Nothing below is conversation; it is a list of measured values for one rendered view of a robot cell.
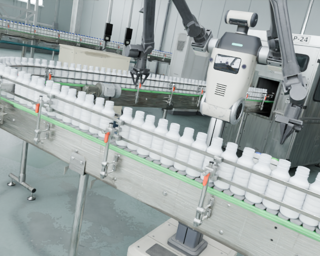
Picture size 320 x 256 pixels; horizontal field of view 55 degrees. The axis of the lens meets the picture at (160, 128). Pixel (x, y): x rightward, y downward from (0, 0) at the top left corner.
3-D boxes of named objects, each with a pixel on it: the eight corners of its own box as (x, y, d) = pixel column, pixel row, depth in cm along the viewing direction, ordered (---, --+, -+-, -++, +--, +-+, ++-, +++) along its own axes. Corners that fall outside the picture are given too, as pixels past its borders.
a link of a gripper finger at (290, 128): (286, 144, 114) (295, 120, 115) (267, 138, 117) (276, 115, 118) (288, 147, 120) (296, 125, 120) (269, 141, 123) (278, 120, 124)
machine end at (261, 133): (265, 142, 641) (294, 45, 593) (328, 168, 547) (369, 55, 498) (215, 146, 539) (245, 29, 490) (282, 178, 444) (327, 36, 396)
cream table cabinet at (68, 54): (104, 110, 632) (114, 53, 604) (120, 120, 587) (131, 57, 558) (51, 109, 562) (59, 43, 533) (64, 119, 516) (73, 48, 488)
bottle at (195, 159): (187, 177, 115) (197, 134, 111) (183, 170, 120) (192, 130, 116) (202, 178, 116) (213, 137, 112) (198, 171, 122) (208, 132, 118)
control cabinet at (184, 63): (183, 110, 821) (199, 36, 774) (196, 115, 784) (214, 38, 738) (159, 109, 768) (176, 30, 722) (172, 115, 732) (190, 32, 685)
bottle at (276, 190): (259, 205, 103) (274, 159, 99) (263, 200, 108) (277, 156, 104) (278, 213, 100) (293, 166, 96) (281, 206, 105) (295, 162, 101)
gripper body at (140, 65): (130, 69, 178) (132, 56, 176) (141, 70, 186) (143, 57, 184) (138, 71, 174) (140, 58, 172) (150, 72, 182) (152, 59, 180)
